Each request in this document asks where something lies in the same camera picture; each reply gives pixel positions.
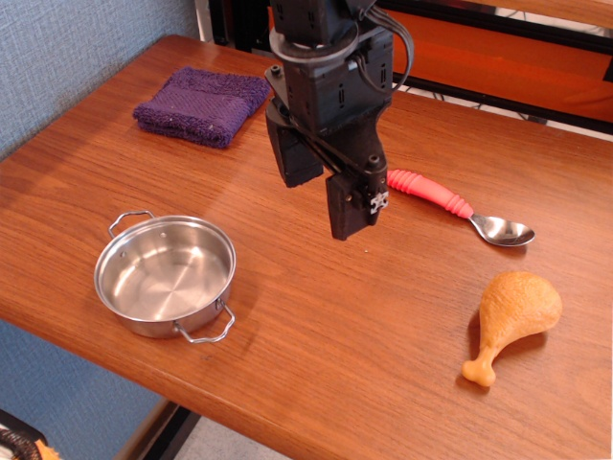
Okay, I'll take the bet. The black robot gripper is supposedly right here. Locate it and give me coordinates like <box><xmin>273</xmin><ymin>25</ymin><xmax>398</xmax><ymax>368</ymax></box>
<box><xmin>265</xmin><ymin>22</ymin><xmax>393</xmax><ymax>241</ymax></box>

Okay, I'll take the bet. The purple cloth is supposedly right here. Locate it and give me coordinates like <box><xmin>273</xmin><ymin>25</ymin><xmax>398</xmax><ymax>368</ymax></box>
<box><xmin>133</xmin><ymin>67</ymin><xmax>270</xmax><ymax>149</ymax></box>

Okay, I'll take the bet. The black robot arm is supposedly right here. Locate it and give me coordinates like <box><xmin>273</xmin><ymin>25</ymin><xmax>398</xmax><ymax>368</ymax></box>
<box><xmin>265</xmin><ymin>1</ymin><xmax>393</xmax><ymax>241</ymax></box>

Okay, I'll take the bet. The orange toy chicken leg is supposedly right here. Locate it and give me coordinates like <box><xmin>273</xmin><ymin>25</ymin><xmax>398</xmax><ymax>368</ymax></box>
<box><xmin>462</xmin><ymin>271</ymin><xmax>563</xmax><ymax>387</ymax></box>

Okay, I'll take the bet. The silver steel pan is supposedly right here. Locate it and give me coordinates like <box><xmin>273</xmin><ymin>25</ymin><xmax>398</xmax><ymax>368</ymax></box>
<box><xmin>93</xmin><ymin>210</ymin><xmax>237</xmax><ymax>344</ymax></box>

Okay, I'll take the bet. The orange fuzzy object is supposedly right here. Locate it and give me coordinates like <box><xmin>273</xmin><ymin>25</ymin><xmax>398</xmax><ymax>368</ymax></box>
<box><xmin>0</xmin><ymin>427</ymin><xmax>61</xmax><ymax>460</ymax></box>

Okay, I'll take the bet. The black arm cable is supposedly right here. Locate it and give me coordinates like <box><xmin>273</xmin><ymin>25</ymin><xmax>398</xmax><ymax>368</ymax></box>
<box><xmin>352</xmin><ymin>0</ymin><xmax>416</xmax><ymax>95</ymax></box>

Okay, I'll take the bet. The pink handled metal spoon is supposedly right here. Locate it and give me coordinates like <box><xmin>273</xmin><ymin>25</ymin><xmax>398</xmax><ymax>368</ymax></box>
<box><xmin>387</xmin><ymin>169</ymin><xmax>535</xmax><ymax>247</ymax></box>

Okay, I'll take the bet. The black metal frame rail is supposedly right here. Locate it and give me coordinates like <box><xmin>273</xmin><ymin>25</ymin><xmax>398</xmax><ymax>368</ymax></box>
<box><xmin>378</xmin><ymin>1</ymin><xmax>612</xmax><ymax>135</ymax></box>

